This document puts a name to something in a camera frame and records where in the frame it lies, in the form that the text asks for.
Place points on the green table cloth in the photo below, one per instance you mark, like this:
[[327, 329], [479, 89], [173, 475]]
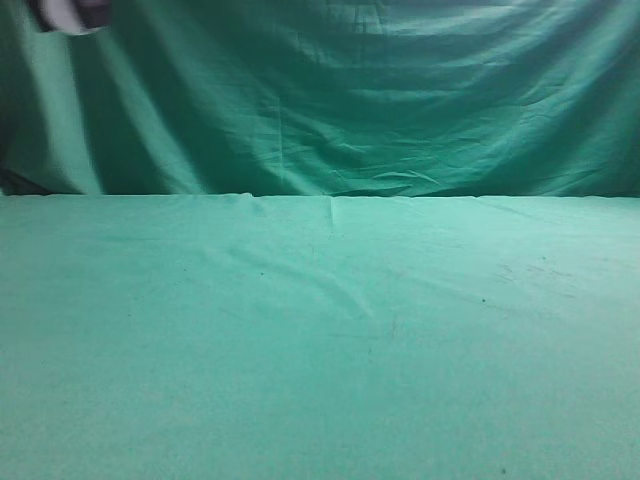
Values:
[[234, 337]]

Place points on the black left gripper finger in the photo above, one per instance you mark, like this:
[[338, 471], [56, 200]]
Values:
[[36, 8]]

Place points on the white dimpled golf ball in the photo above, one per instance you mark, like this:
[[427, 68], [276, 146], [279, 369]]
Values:
[[63, 17]]

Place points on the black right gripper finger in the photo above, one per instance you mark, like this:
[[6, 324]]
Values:
[[93, 14]]

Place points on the green backdrop cloth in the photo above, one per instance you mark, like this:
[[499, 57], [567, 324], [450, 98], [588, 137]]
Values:
[[340, 98]]

